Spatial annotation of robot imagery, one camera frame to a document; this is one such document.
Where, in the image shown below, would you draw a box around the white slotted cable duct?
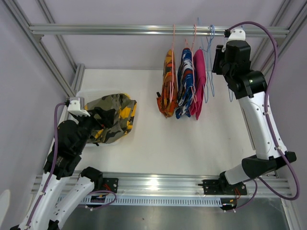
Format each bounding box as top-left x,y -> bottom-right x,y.
40,194 -> 237,207

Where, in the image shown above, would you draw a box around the blue white patterned trousers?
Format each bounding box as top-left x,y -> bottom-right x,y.
175,47 -> 193,119

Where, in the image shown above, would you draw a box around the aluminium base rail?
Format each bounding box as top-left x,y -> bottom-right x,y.
31,171 -> 292,198

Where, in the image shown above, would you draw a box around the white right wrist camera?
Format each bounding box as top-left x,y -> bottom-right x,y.
224,27 -> 246,42

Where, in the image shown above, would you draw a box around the orange camouflage trousers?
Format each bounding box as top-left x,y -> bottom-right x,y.
156,49 -> 178,118

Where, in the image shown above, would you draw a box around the pink trousers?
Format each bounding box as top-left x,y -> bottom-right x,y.
190,49 -> 207,120

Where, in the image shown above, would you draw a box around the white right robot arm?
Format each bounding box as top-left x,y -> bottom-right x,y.
213,40 -> 297,194

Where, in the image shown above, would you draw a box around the aluminium hanging rail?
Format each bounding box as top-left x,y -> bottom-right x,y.
29,23 -> 290,38

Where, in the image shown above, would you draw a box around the white plastic basket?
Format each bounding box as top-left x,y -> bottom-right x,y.
76,89 -> 123,148

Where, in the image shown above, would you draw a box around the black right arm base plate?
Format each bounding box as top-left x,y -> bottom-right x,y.
198,179 -> 247,196

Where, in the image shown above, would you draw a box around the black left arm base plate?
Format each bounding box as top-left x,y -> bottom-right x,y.
95,178 -> 119,193

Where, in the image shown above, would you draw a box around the olive yellow camouflage trousers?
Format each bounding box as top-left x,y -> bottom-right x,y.
85,93 -> 137,145

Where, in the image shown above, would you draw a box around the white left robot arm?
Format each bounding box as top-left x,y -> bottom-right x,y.
13,107 -> 116,230

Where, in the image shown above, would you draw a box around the pink hanger of orange trousers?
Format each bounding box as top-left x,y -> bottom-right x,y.
168,24 -> 176,103

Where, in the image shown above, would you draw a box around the light blue wire hanger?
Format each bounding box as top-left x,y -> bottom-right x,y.
196,17 -> 216,98

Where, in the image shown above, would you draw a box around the blue hanger of camouflage trousers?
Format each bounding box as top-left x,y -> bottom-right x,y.
228,88 -> 234,102

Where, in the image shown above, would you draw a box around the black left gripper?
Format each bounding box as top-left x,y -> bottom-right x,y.
73,106 -> 115,152

